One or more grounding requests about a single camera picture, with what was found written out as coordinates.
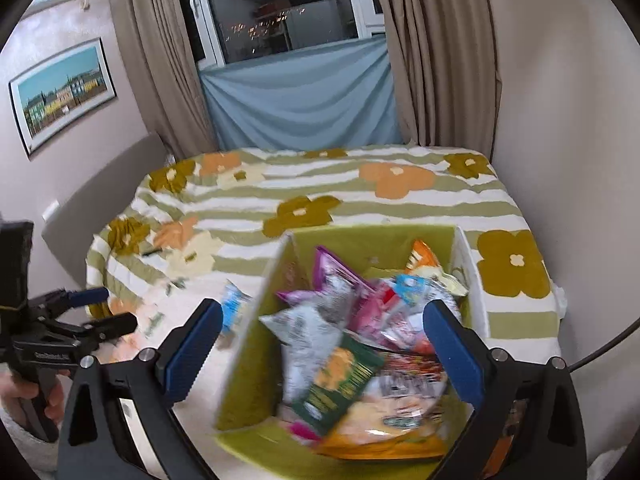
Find white-framed window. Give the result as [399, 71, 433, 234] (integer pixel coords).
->
[172, 0, 386, 68]

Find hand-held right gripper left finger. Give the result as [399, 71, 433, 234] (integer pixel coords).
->
[56, 299, 224, 480]

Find floral striped blanket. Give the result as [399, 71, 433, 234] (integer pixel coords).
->
[85, 145, 568, 361]

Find framed wall picture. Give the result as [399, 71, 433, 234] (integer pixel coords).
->
[9, 37, 118, 160]

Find blue cloth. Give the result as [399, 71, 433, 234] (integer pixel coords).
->
[199, 35, 403, 151]

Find light blue snack packet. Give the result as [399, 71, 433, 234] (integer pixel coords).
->
[390, 272, 468, 306]

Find purple snack packet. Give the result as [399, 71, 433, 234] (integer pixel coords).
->
[276, 246, 381, 306]

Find person's left hand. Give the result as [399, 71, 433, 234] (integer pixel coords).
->
[0, 369, 71, 428]

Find blue and white snack packet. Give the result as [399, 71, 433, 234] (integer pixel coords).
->
[220, 280, 253, 336]

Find grey newspaper-print snack packet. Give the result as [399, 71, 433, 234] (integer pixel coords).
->
[259, 305, 346, 401]

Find red and grey snack packet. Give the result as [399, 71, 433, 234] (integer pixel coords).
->
[370, 350, 448, 401]

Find beige curtain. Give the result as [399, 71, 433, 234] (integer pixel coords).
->
[370, 0, 503, 161]
[107, 0, 221, 161]

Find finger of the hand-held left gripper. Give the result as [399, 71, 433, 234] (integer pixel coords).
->
[49, 312, 138, 345]
[30, 287, 110, 313]

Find grey padded headboard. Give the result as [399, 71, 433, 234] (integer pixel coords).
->
[41, 132, 168, 286]

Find black cable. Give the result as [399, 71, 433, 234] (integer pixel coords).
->
[567, 320, 628, 373]

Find green snack packet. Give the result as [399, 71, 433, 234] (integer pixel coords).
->
[290, 332, 383, 436]

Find person's left forearm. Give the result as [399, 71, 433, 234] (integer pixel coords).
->
[0, 407, 57, 472]

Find green cardboard box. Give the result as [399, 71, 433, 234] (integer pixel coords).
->
[215, 225, 493, 480]

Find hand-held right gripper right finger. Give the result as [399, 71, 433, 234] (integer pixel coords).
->
[422, 299, 588, 480]

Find pink snack packet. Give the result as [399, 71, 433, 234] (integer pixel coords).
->
[350, 285, 416, 346]

